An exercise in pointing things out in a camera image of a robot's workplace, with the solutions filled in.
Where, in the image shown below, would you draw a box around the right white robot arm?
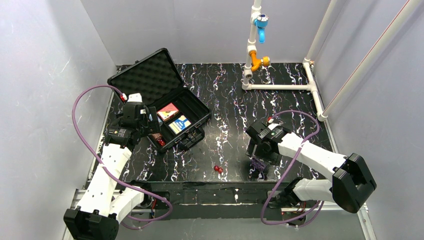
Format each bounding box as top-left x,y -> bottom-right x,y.
246,121 -> 377,213

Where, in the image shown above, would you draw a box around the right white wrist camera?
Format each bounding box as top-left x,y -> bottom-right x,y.
267,123 -> 282,131

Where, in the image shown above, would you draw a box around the purple poker chip stack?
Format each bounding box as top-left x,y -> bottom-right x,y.
250,157 -> 267,173

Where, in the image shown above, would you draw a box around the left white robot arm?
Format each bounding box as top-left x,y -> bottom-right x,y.
63,101 -> 160,240

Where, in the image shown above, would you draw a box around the blue playing card box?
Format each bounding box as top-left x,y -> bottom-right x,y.
168,115 -> 192,135

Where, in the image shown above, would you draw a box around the white PVC pipe frame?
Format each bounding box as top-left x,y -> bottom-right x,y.
241,0 -> 424,122

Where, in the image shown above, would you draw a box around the red dice in case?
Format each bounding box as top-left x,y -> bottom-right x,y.
157,139 -> 166,147

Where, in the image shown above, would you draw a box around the orange black poker chip stack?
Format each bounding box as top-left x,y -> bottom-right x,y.
151,133 -> 163,141

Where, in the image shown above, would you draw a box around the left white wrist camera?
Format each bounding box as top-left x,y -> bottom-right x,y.
127,93 -> 143,103

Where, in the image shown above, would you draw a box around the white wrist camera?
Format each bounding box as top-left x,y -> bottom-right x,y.
267,123 -> 282,131
127,93 -> 143,103

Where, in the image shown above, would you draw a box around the orange pipe fitting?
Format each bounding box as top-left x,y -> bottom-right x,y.
249,50 -> 271,72

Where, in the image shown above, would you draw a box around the black foam-lined poker case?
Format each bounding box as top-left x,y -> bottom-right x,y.
107,48 -> 211,153

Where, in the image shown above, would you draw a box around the red dice pair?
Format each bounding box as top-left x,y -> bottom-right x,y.
213,165 -> 224,174

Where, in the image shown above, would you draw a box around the red playing card box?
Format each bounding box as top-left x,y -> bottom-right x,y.
157,102 -> 180,122

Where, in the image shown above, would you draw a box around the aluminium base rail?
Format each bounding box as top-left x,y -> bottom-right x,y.
62,188 -> 377,240

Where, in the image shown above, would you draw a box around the light blue poker chip stack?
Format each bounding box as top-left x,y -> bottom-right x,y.
157,115 -> 163,126

